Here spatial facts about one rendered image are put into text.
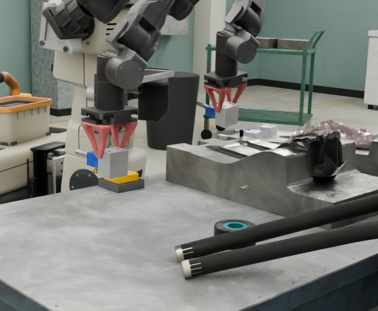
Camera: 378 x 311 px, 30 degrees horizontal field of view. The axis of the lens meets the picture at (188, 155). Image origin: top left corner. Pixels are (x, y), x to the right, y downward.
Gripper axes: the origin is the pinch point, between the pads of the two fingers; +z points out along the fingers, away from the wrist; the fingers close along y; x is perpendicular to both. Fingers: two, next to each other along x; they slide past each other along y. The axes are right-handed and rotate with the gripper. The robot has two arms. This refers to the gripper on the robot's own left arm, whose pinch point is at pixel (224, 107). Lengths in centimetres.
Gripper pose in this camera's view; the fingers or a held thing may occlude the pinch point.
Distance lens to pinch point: 185.0
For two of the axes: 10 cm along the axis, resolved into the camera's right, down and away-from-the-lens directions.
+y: 7.2, -2.7, 6.4
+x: -6.9, -3.0, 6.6
